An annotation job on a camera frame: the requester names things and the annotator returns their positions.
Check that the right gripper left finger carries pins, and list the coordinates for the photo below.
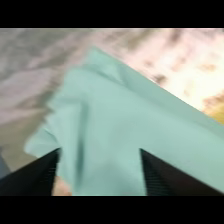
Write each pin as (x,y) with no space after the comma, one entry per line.
(36,176)

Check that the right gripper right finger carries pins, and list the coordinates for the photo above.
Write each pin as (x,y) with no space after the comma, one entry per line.
(166,180)

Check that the mint green shirt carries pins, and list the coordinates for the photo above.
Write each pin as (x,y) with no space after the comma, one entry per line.
(116,133)

